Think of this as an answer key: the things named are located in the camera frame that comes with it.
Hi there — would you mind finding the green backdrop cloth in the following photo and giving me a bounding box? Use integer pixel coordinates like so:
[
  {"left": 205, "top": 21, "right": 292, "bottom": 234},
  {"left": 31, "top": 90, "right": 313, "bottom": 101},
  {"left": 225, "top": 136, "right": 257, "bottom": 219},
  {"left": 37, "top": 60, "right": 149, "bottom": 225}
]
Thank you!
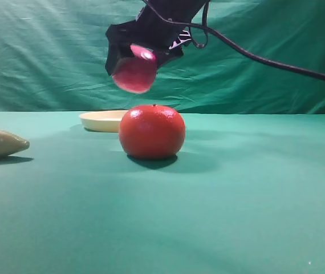
[{"left": 0, "top": 1, "right": 325, "bottom": 114}]

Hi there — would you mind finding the dark red apple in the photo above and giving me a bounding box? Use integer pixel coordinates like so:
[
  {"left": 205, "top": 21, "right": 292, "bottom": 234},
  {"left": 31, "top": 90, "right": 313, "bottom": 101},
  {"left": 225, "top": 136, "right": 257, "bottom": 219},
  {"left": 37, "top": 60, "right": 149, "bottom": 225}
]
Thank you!
[{"left": 112, "top": 44, "right": 157, "bottom": 94}]

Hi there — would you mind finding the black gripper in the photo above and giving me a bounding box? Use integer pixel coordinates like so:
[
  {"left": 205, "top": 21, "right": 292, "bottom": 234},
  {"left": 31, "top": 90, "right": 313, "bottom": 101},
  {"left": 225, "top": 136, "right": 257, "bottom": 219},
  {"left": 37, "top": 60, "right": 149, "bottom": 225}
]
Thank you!
[{"left": 105, "top": 1, "right": 208, "bottom": 76}]

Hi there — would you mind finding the pale yellow plate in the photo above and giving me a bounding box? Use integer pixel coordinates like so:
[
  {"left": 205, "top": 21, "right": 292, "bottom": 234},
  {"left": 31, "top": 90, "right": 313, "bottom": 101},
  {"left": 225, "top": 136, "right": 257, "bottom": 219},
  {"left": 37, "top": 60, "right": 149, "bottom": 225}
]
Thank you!
[{"left": 79, "top": 110, "right": 128, "bottom": 133}]

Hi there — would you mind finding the black cable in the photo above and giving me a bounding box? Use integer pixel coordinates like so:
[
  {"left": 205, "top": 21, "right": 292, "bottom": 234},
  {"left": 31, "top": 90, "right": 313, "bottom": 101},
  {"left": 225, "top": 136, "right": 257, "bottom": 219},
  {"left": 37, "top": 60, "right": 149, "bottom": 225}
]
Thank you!
[{"left": 144, "top": 0, "right": 325, "bottom": 88}]

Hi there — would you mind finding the red orange fruit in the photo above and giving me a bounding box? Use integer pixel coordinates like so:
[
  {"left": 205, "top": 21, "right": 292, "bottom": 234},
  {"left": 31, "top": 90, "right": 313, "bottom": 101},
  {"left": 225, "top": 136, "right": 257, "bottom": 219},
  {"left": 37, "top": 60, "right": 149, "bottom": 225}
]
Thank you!
[{"left": 119, "top": 104, "right": 186, "bottom": 159}]

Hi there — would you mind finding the green table cloth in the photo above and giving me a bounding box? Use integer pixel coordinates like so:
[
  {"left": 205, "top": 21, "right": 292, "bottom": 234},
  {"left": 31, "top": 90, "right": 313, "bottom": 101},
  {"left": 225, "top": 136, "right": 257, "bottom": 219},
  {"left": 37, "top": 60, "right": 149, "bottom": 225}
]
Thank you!
[{"left": 0, "top": 112, "right": 325, "bottom": 273}]

